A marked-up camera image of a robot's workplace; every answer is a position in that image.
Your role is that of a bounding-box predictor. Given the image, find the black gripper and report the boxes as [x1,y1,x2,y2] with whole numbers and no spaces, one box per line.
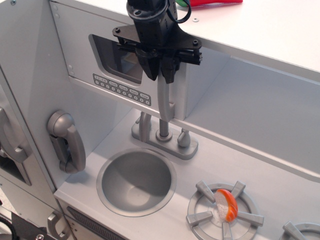
[112,15,202,84]

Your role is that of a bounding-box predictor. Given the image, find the grey microwave door handle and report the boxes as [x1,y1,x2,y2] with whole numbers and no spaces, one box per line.
[157,75,175,122]

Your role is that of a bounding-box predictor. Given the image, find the white microwave door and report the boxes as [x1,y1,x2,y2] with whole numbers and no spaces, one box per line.
[49,1,190,120]

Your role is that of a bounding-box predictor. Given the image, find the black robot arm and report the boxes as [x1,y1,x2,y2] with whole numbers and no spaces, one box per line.
[112,0,202,84]

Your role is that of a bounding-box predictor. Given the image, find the red chili pepper toy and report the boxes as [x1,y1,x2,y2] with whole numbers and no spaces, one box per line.
[175,0,243,8]

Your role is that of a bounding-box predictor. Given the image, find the grey toy faucet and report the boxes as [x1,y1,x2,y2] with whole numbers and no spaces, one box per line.
[131,112,199,160]

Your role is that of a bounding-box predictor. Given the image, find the white toy kitchen unit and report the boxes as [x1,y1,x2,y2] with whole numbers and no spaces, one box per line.
[0,0,320,240]

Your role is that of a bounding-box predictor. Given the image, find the grey round sink basin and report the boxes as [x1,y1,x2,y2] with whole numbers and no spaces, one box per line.
[96,148,177,217]

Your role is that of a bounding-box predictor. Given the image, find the grey toy telephone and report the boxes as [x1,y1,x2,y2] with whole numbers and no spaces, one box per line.
[47,110,86,174]

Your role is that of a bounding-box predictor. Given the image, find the salmon sushi toy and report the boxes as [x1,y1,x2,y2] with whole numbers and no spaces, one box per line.
[214,188,238,223]

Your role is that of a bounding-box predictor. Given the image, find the grey stove burner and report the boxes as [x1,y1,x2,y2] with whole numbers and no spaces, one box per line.
[279,221,320,240]
[186,180,264,240]

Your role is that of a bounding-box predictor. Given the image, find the grey fridge door handle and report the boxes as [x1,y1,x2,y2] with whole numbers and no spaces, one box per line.
[0,107,28,164]

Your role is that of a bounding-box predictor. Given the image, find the grey oven door handle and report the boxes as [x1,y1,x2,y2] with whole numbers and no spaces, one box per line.
[47,213,70,240]

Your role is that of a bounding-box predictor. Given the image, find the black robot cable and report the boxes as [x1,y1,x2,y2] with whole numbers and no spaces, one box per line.
[0,216,18,240]

